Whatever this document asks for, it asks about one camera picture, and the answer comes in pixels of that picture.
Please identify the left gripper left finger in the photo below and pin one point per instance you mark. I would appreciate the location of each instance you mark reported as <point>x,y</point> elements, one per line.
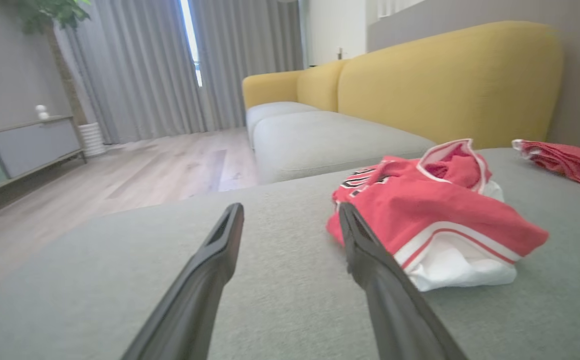
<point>195,290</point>

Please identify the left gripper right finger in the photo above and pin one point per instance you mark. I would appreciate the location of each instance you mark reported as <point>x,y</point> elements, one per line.
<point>389,300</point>

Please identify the red white basketball jersey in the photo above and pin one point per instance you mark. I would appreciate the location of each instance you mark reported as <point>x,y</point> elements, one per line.
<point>419,210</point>

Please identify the large grey ottoman cushion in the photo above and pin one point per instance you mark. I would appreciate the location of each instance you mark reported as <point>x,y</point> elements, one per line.
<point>280,280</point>

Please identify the grey sofa seat cushion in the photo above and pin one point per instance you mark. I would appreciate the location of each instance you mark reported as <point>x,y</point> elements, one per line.
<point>275,110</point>
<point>329,140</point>

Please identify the white ribbed plant pot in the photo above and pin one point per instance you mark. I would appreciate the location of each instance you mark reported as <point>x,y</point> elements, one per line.
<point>92,140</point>

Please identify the yellow sofa armrest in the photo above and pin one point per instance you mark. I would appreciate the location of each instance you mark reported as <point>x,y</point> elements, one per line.
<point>270,87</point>

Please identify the grey green tv cabinet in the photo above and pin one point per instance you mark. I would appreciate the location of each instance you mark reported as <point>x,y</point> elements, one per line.
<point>30,147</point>

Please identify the wide yellow sofa backrest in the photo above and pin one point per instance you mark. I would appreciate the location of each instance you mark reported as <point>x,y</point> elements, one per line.
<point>449,85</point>

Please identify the narrow yellow sofa backrest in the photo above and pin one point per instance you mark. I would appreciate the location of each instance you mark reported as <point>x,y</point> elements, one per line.
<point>319,85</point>

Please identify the red white basketball shorts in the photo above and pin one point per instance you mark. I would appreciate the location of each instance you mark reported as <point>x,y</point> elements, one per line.
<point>569,162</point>

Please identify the grey curtain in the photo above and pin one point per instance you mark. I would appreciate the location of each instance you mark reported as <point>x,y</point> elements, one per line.
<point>250,50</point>
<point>140,70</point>

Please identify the small white figurine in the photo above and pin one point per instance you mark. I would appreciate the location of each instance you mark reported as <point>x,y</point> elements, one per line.
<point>42,112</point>

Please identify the indoor tree plant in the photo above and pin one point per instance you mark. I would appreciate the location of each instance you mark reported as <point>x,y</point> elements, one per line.
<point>50,15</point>

